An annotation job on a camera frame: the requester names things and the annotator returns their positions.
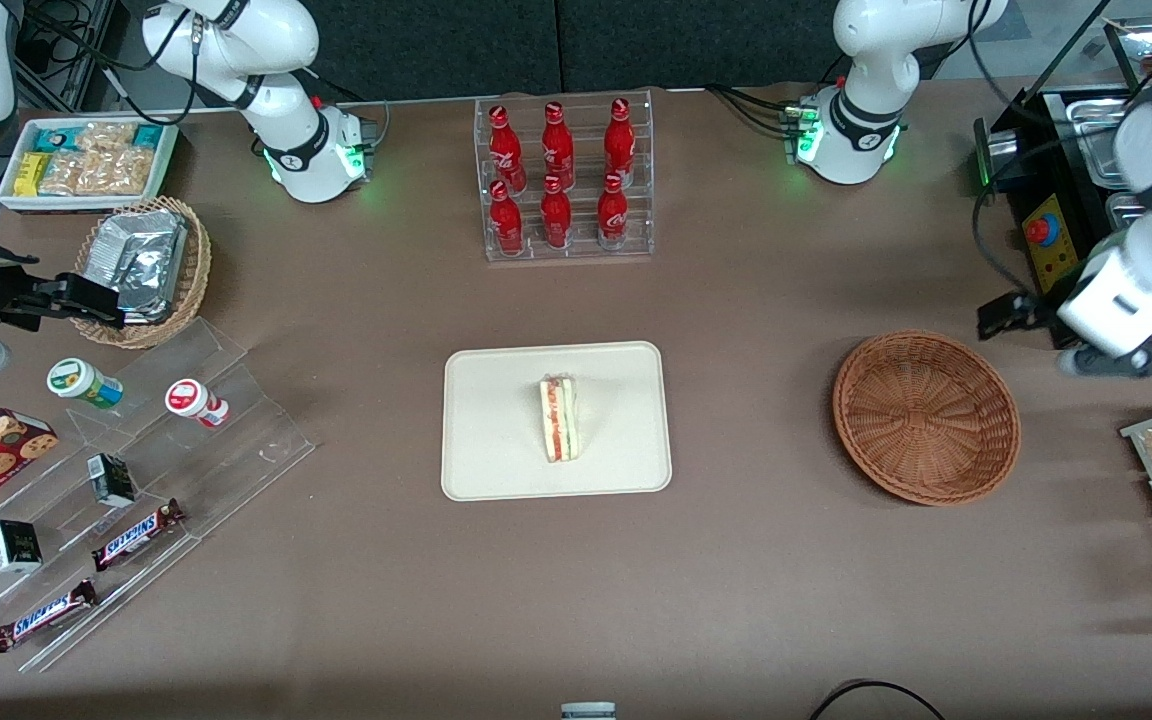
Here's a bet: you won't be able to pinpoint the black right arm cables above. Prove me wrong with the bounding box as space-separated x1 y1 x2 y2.
21 0 209 73

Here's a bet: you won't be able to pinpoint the black cable loop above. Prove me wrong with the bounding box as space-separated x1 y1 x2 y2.
809 679 948 720

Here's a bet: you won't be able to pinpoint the green lid snack cup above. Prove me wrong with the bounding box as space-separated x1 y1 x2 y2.
46 357 125 411

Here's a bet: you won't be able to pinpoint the triangle sandwich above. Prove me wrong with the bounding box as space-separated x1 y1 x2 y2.
538 375 580 463

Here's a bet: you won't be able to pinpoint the white snack tray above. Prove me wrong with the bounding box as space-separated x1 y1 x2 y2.
0 117 181 213

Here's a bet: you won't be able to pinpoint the cream plastic tray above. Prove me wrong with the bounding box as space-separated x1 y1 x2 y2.
441 341 674 502

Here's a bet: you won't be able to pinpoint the clear acrylic bottle rack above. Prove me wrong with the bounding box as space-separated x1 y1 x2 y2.
474 89 655 263

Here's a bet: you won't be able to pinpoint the brown Snickers bar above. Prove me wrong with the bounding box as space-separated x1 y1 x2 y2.
0 579 100 654
91 499 187 572

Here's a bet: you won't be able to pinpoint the clear peanut snack bag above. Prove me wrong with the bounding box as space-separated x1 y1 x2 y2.
39 150 97 197
76 122 137 154
88 148 158 197

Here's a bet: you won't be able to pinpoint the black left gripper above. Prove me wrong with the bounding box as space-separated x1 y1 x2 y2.
976 291 1069 344

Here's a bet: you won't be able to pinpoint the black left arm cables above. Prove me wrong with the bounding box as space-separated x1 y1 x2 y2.
966 0 1152 301

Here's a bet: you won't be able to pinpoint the black base cable bundle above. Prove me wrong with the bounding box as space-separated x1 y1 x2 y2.
708 76 849 138

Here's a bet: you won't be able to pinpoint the yellow snack packet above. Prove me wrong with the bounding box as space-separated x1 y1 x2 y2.
14 152 53 198

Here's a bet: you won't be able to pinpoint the red cola bottle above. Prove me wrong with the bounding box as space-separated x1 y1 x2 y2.
597 172 630 251
541 101 576 191
541 175 574 250
489 104 526 193
489 180 525 256
604 97 636 187

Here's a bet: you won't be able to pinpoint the light wicker basket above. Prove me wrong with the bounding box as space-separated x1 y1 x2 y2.
71 196 213 350

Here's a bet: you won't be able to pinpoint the red lid snack cup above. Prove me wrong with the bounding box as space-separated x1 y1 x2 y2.
165 378 231 429

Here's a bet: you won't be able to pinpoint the clear acrylic stepped stand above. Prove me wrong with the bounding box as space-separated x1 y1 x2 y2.
0 318 318 674

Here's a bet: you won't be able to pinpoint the brown wicker basket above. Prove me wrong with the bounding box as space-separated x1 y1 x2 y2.
832 330 1022 506

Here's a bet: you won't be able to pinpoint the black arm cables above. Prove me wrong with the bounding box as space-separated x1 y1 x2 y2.
966 0 1152 301
21 0 209 73

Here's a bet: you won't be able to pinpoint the silver foil package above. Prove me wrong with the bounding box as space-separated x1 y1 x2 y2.
86 209 190 324

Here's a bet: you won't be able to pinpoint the black machine with yellow panel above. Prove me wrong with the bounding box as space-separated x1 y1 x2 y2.
973 20 1152 351

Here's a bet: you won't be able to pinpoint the small black carton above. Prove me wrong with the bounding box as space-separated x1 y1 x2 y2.
87 453 137 508
0 519 44 574

